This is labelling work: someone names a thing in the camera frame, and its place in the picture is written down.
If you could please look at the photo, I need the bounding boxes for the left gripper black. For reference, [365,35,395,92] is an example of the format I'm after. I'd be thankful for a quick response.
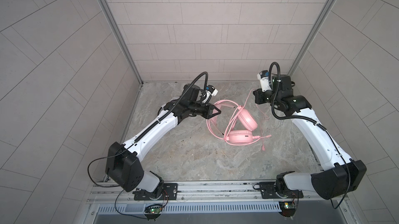
[185,101,221,120]

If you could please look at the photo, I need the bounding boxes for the pink headphones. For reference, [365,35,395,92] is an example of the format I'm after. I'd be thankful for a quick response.
[206,99,271,146]

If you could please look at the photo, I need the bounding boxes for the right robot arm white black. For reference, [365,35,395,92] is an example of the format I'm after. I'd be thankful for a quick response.
[253,71,367,200]

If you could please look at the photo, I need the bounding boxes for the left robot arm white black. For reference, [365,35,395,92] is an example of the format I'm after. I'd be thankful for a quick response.
[105,98,221,199]

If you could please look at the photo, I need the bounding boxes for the left circuit board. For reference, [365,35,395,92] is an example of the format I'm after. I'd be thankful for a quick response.
[144,204,163,214]

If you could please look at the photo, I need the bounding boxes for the circuit board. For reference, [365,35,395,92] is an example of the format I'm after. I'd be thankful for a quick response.
[279,202,297,218]
[144,204,163,214]

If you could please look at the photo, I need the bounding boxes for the right circuit board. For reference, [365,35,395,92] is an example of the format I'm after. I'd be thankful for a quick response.
[279,202,297,218]

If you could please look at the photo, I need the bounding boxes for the ventilation grille strip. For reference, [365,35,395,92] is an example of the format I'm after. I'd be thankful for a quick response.
[97,202,282,215]

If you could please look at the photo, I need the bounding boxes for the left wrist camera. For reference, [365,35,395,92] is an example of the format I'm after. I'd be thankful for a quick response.
[183,83,219,105]

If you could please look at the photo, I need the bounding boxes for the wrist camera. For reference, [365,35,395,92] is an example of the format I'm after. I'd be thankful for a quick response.
[257,70,272,92]
[183,83,219,105]

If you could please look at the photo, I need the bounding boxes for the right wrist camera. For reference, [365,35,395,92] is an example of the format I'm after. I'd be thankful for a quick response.
[257,70,272,92]

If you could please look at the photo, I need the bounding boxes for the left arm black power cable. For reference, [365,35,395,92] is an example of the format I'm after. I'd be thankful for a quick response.
[87,71,209,220]

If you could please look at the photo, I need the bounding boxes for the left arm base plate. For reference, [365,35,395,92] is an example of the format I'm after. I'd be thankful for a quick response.
[132,183,178,201]

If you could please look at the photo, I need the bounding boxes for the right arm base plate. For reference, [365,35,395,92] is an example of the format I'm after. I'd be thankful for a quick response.
[252,181,303,199]

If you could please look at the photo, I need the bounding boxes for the aluminium mounting rail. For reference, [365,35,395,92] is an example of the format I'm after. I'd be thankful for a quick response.
[85,178,348,204]

